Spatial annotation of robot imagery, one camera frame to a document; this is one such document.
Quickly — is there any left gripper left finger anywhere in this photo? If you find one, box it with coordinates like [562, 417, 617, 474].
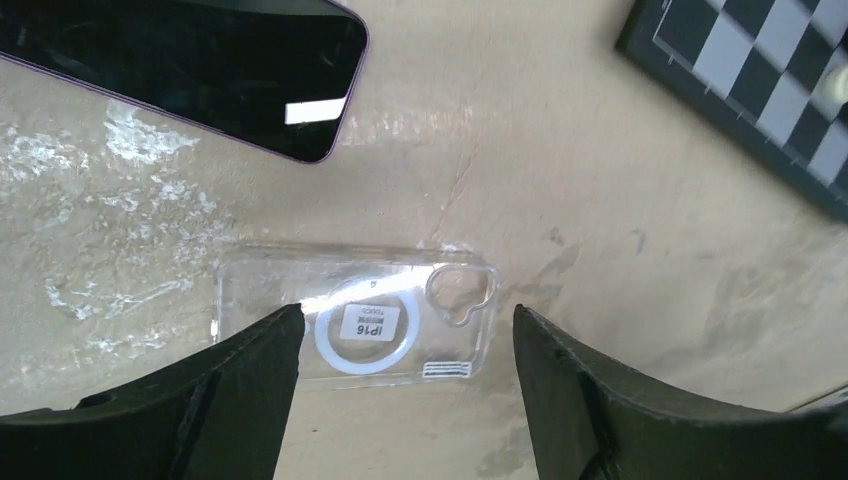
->
[1, 304, 305, 479]

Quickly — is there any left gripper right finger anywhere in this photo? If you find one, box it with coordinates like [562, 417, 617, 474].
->
[513, 305, 847, 479]

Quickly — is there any clear phone case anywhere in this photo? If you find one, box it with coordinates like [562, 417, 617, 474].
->
[211, 243, 500, 390]

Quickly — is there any phone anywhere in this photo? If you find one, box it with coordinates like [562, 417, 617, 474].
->
[1, 1, 369, 164]

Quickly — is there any black white chessboard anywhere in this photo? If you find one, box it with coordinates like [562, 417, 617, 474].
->
[616, 0, 847, 220]

